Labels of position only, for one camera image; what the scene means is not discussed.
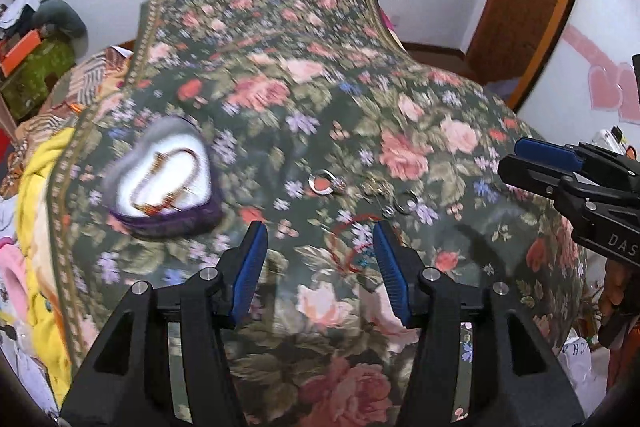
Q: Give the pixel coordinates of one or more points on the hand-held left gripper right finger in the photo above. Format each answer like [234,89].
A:
[392,269]

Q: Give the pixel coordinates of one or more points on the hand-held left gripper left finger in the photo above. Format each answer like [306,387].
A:
[246,269]

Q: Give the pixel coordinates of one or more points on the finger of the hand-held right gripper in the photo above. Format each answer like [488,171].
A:
[545,154]
[530,174]

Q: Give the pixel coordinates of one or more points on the purple heart-shaped jewelry box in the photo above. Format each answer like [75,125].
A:
[150,227]

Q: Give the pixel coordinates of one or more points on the white plastic bag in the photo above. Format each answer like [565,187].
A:
[580,357]

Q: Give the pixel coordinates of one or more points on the green floral blanket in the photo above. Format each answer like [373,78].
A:
[300,82]

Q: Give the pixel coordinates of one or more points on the yellow quilted blanket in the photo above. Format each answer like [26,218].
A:
[45,187]

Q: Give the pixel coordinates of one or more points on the pink plush slipper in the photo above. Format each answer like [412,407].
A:
[12,277]

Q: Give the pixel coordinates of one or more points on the orange leaf-print bedding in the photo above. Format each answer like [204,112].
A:
[90,77]

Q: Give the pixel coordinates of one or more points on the green floral covered box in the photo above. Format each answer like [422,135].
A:
[35,79]

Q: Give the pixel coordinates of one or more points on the orange box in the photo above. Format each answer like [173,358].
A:
[22,52]

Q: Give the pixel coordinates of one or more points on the grey cloth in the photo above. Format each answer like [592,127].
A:
[60,14]

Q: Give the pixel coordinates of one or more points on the pink heart wall stickers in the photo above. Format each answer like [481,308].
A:
[605,82]

